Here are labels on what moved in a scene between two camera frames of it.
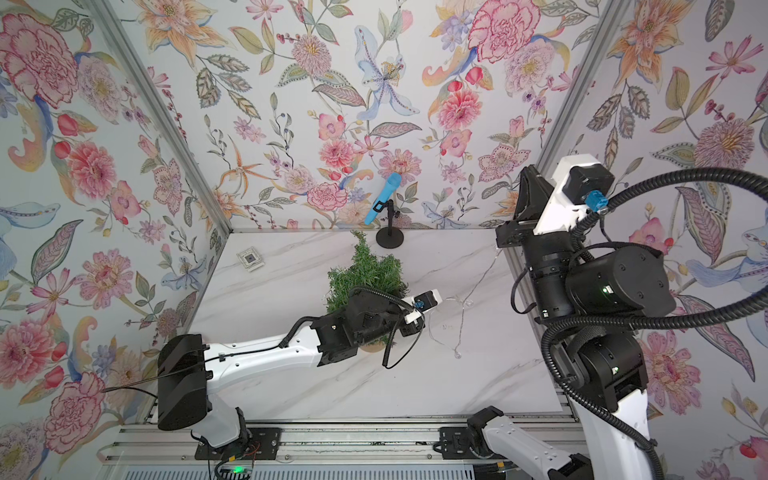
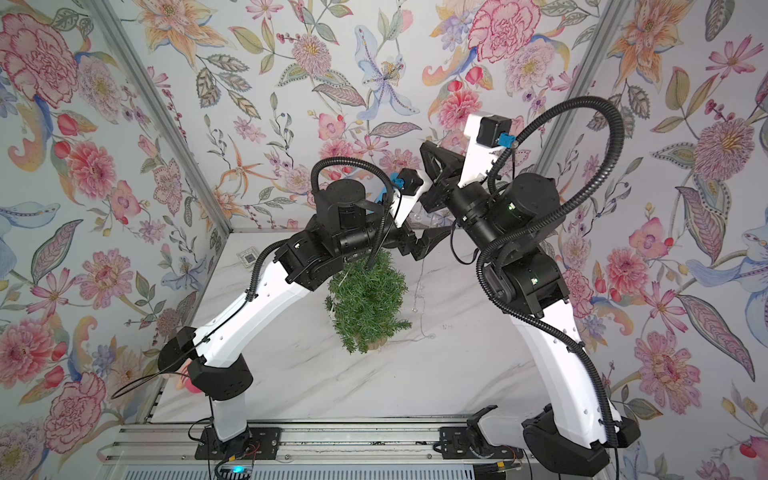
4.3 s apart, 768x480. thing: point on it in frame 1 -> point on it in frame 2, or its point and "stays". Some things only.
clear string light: [465, 302] -> [419, 321]
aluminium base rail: [149, 444] stays
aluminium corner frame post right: [574, 104] stays
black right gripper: [541, 191] -> [446, 168]
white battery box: [250, 258] stays
